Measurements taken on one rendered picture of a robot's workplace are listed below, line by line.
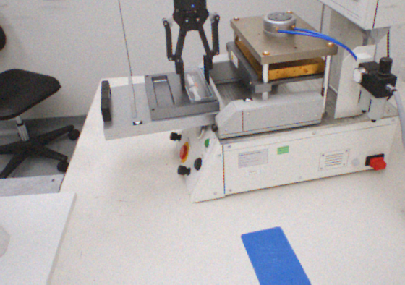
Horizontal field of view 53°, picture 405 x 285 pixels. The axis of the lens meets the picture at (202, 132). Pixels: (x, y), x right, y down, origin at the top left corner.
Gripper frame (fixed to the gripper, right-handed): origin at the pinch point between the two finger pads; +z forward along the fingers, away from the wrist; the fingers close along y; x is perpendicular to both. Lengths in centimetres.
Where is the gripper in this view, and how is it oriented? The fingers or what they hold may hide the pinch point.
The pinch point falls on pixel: (194, 72)
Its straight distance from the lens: 103.0
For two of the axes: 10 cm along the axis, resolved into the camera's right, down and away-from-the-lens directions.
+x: 2.0, 5.3, -8.2
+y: -9.8, 1.5, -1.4
